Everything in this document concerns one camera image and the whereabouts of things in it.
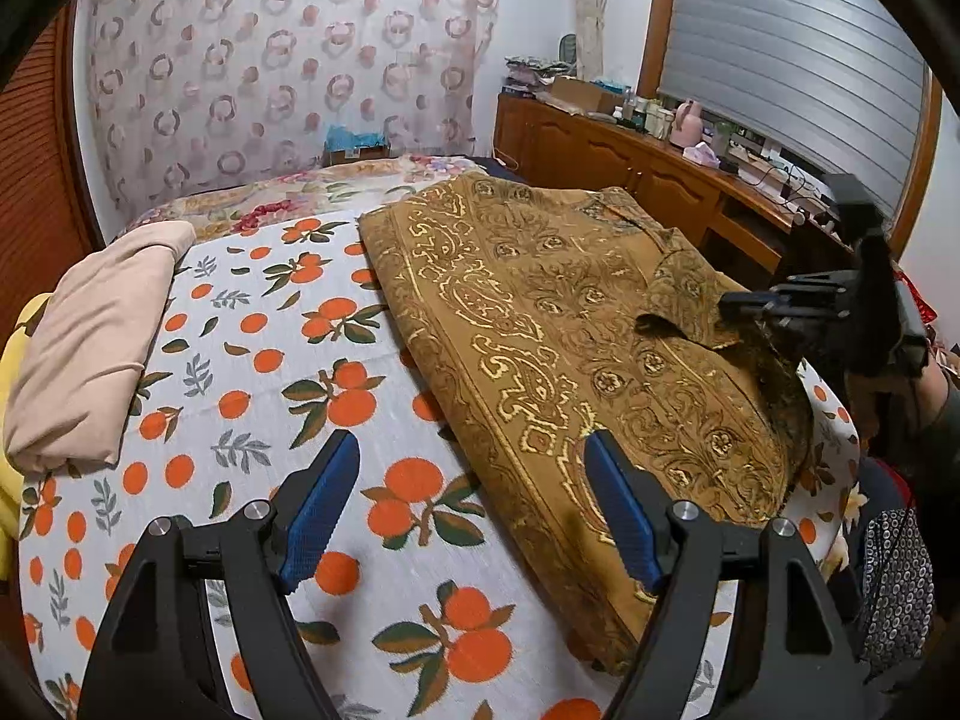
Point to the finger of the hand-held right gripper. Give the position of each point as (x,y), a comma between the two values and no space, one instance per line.
(814,283)
(765,306)

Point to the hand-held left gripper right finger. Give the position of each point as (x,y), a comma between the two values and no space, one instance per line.
(626,517)

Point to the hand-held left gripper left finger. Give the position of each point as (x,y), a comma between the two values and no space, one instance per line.
(315,525)

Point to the brown gold patterned garment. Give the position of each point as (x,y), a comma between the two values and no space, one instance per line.
(540,330)

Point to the person's right forearm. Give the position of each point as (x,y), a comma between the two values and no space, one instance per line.
(941,412)

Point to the pink tissue packet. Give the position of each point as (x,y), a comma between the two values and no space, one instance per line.
(701,155)

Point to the orange fruit print sheet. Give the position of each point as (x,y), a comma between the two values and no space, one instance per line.
(240,360)

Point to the wooden cabinet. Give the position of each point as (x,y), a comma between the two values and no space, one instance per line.
(637,172)

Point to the pink jug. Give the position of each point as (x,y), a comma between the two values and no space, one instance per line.
(686,127)

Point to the group of bottles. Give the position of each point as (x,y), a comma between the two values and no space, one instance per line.
(645,116)

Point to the window with grey blinds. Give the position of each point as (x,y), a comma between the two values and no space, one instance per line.
(787,52)

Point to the dark dotted clothing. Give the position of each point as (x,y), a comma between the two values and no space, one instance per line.
(896,585)

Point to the open cardboard box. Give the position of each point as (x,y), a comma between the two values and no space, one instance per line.
(581,94)

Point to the beige folded cloth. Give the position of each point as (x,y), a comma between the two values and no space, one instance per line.
(90,345)

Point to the navy bed sheet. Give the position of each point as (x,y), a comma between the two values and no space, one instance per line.
(499,169)

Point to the small desk fan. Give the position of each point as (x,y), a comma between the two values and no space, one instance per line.
(570,49)

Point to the stack of folded cloths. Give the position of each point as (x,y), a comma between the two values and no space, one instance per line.
(532,75)

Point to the yellow plush toy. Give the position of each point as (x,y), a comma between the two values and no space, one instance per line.
(11,390)

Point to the floral blanket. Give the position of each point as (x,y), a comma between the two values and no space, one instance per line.
(300,191)

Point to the beige lace curtain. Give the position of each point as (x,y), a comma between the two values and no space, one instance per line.
(592,7)

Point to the cardboard box with blue cloth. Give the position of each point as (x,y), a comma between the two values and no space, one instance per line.
(356,142)

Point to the wooden louvred door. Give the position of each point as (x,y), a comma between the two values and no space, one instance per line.
(37,187)

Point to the circle print sheer curtain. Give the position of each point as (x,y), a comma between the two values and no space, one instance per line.
(285,67)

